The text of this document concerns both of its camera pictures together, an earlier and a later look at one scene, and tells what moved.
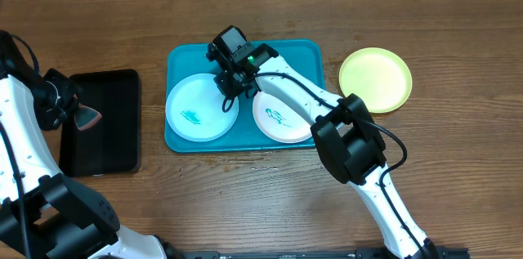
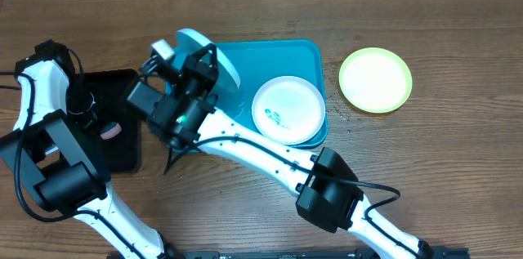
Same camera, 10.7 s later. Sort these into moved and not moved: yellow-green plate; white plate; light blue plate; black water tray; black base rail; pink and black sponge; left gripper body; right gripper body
Moved: left gripper body; pink and black sponge; light blue plate; right gripper body
Not moved: white plate; black base rail; yellow-green plate; black water tray
